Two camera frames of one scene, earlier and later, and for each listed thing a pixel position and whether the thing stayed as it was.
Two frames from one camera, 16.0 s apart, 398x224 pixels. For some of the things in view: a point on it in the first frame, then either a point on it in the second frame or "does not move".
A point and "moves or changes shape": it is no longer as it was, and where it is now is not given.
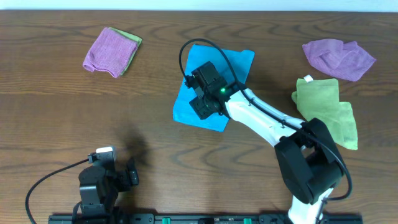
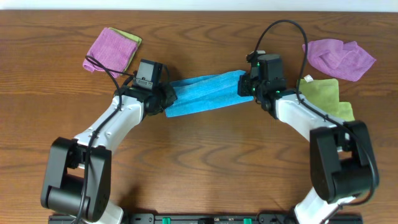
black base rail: [201, 218] does not move
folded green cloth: [138, 40] does not move
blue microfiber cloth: [227, 63] moves or changes shape
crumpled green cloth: [319, 99] does not move
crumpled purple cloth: [347, 60] does not move
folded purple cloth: [112, 51] does not move
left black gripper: [132, 173] to [169, 95]
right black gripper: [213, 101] to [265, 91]
